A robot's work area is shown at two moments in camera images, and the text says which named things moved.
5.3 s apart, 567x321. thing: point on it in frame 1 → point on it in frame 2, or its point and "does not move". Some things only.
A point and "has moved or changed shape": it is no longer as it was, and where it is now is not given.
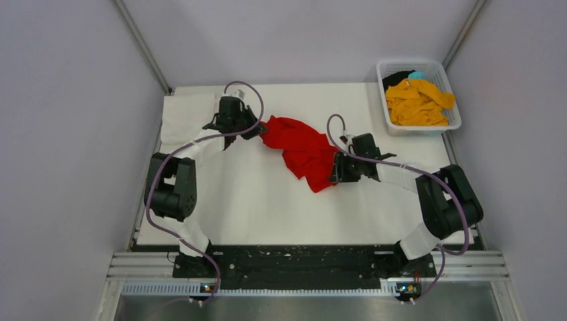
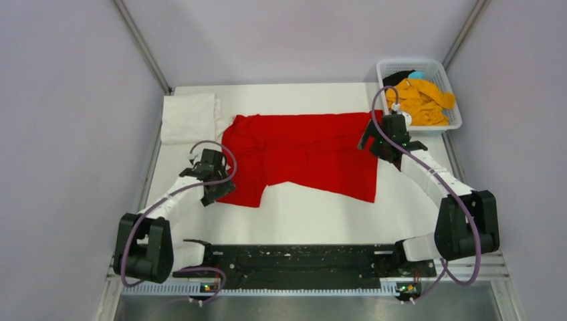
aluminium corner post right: (479, 5) does not move
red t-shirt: (307, 152) has moved or changed shape
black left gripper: (259, 129) → (225, 188)
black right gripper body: (349, 168) → (378, 148)
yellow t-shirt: (412, 102) does not move
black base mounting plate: (303, 267) does not move
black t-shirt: (395, 78) does not move
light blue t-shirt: (416, 75) does not move
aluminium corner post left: (147, 54) does not move
